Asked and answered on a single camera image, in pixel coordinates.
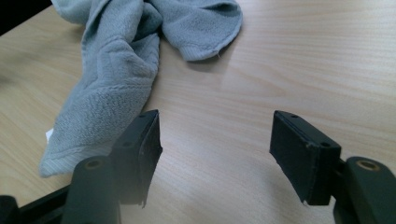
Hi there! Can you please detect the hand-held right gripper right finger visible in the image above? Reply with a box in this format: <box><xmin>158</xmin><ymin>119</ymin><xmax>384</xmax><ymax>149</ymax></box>
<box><xmin>269</xmin><ymin>110</ymin><xmax>343</xmax><ymax>207</ymax></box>

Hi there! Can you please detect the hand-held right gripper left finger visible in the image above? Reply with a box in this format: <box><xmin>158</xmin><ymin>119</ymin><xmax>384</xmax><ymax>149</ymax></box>
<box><xmin>110</xmin><ymin>109</ymin><xmax>163</xmax><ymax>208</ymax></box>

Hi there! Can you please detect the grey-blue towel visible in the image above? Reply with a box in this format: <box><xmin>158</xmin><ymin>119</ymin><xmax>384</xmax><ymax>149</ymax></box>
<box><xmin>38</xmin><ymin>0</ymin><xmax>244</xmax><ymax>178</ymax></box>

